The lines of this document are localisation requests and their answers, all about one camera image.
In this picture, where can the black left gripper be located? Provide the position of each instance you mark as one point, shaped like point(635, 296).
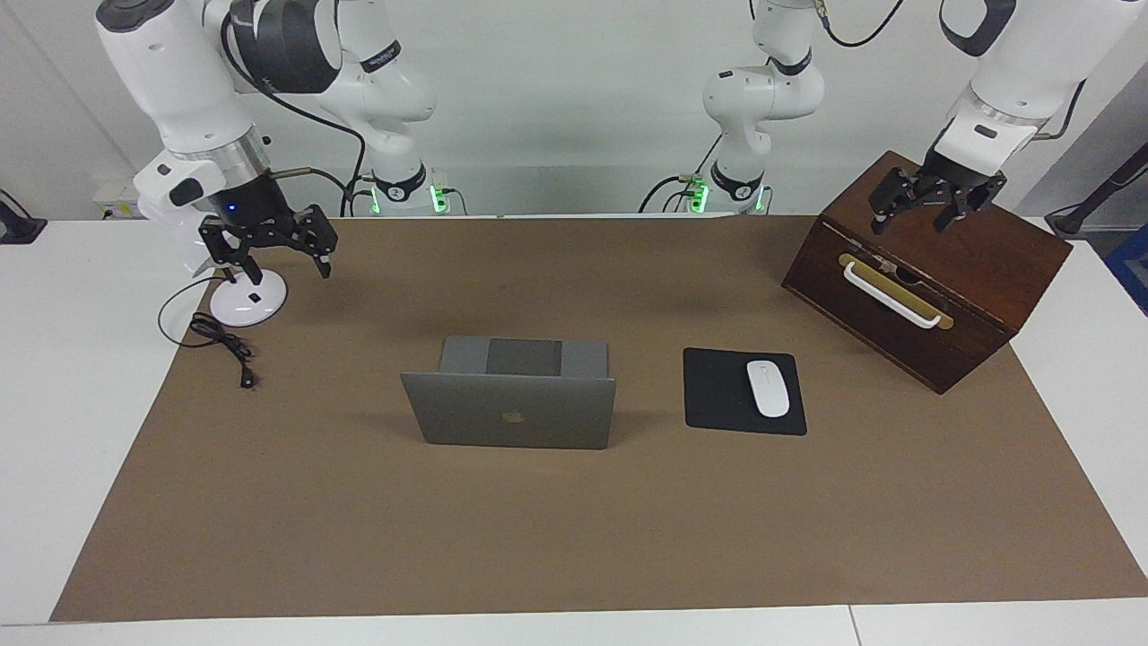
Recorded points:
point(955, 179)

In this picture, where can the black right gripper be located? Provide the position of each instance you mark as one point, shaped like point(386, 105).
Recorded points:
point(256, 206)

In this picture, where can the silver laptop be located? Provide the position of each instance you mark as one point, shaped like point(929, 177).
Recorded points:
point(511, 408)

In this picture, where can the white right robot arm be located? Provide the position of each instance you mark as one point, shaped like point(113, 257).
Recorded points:
point(179, 81)

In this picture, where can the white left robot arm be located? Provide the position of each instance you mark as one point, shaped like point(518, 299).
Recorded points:
point(762, 94)

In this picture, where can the white desk lamp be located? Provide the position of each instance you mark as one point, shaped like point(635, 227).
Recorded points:
point(248, 305)

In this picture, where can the dark wooden box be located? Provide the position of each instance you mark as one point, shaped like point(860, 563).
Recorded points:
point(969, 260)

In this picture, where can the black tripod leg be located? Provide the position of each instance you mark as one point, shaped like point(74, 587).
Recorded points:
point(1072, 220)

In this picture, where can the white power strip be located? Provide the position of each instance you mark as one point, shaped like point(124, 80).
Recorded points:
point(112, 197)

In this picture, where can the white computer mouse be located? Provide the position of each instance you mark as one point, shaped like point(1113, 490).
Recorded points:
point(769, 390)

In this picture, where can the black stand foot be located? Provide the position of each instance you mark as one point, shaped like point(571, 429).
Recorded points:
point(18, 229)

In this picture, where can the black mouse pad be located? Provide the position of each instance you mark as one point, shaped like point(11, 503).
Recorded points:
point(717, 395)

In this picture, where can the brown table mat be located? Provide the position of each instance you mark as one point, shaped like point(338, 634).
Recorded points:
point(538, 538)

